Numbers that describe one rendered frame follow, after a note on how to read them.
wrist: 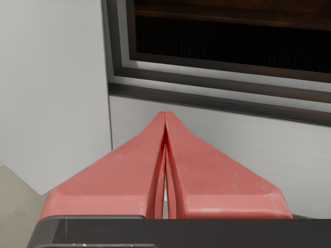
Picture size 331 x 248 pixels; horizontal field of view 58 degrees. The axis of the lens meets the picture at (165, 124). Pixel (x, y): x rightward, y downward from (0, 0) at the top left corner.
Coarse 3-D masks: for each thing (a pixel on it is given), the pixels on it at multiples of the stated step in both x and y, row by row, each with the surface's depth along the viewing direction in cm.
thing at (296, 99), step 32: (128, 0) 23; (128, 32) 24; (128, 64) 25; (160, 64) 24; (192, 64) 24; (224, 64) 24; (128, 96) 23; (160, 96) 23; (192, 96) 23; (224, 96) 23; (256, 96) 22; (288, 96) 21; (320, 96) 21
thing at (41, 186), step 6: (18, 174) 32; (24, 174) 32; (24, 180) 32; (30, 180) 32; (36, 180) 32; (42, 180) 31; (48, 180) 31; (30, 186) 33; (36, 186) 32; (42, 186) 32; (48, 186) 32; (54, 186) 31; (36, 192) 33; (42, 192) 33
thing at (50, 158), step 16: (0, 128) 28; (0, 144) 30; (16, 144) 29; (32, 144) 28; (48, 144) 28; (64, 144) 27; (80, 144) 27; (0, 160) 31; (16, 160) 31; (32, 160) 30; (48, 160) 29; (64, 160) 29; (80, 160) 28; (96, 160) 27; (48, 176) 31; (64, 176) 30
